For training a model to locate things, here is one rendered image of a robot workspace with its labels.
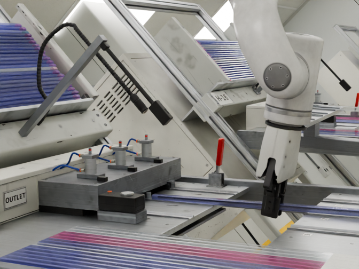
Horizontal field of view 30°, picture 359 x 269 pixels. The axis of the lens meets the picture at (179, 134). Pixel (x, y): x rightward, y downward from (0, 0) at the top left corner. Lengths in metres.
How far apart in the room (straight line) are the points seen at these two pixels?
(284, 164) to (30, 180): 0.47
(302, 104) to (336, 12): 7.84
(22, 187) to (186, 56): 1.33
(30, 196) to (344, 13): 7.91
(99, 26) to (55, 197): 3.57
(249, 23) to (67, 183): 0.44
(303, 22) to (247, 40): 7.99
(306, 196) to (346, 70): 4.41
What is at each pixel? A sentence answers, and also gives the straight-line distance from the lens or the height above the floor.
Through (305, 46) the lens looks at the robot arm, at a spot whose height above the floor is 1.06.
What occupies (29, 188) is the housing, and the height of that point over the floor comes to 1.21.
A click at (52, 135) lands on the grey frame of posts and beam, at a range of 1.48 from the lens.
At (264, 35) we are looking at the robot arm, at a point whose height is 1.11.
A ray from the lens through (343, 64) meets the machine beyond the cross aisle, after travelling 5.81.
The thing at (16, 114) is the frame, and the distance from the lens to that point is 1.42.
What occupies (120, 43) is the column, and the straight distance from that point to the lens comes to 4.72.
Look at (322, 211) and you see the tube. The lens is 1.23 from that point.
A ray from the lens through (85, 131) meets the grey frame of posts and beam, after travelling 1.58.
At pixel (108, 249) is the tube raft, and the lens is 0.99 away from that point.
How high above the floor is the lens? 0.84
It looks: 12 degrees up
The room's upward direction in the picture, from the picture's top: 40 degrees counter-clockwise
